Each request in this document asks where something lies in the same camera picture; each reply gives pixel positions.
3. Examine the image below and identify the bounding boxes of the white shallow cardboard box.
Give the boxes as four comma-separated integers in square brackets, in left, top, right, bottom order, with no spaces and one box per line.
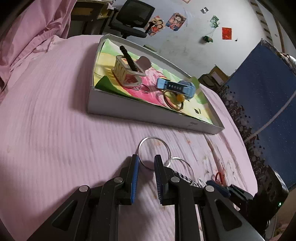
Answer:
[87,34,224,134]

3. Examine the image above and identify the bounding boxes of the green hanging ornament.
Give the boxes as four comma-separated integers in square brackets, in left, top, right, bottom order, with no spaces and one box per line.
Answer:
[202,36,213,43]

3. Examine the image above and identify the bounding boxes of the large silver bangles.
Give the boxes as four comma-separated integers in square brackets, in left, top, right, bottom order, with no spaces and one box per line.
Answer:
[136,136,196,185]

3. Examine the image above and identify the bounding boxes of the anime character poster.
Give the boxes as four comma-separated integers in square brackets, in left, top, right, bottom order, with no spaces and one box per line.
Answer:
[166,13,187,31]

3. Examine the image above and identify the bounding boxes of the brown cardboard box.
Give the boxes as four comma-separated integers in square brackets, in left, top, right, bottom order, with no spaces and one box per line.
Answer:
[198,65,230,92]

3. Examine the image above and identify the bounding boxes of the brown hair tie yellow bead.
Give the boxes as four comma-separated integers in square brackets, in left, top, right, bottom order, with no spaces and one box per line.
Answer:
[157,90,185,111]

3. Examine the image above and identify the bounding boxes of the pink bed sheet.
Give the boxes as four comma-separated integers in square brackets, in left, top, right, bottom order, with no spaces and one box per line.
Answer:
[1,35,257,240]

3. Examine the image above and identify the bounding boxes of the blue digital watch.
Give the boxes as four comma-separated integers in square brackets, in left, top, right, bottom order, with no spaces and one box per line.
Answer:
[157,78,196,99]

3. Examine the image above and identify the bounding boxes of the dark wooden desk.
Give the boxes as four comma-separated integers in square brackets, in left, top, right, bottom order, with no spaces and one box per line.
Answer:
[67,1,114,38]

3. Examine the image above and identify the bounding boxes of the red paper on wall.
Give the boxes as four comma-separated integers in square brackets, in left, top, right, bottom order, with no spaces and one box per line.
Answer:
[222,27,232,40]

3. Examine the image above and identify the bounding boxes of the black hair tie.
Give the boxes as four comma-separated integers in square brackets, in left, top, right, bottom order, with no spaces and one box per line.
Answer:
[119,45,139,73]

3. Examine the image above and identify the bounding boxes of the red string bracelet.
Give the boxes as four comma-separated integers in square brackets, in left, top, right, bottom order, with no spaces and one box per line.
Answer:
[214,162,228,185]

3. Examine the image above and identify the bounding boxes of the cartoon family poster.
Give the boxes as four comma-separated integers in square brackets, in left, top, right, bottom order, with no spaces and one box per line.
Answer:
[144,16,165,36]

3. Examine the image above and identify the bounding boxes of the blue starry curtain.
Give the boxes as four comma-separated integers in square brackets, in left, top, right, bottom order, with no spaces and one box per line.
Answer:
[218,40,295,190]

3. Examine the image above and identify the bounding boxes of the black office chair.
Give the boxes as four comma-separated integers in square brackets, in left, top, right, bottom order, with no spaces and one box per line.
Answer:
[108,0,155,39]

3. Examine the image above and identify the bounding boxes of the pink blanket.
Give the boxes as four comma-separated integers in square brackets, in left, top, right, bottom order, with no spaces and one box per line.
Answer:
[1,1,76,99]

